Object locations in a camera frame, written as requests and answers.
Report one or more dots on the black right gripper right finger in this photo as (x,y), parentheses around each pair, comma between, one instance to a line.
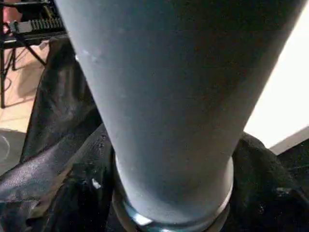
(265,193)

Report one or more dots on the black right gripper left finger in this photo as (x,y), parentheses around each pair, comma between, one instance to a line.
(91,193)

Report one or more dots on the white plastic table leg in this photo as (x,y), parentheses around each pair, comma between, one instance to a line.
(169,96)

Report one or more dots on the black plastic mat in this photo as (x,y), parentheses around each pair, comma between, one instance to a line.
(60,108)

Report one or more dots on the black folding table frame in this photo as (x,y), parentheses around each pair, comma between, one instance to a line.
(3,84)

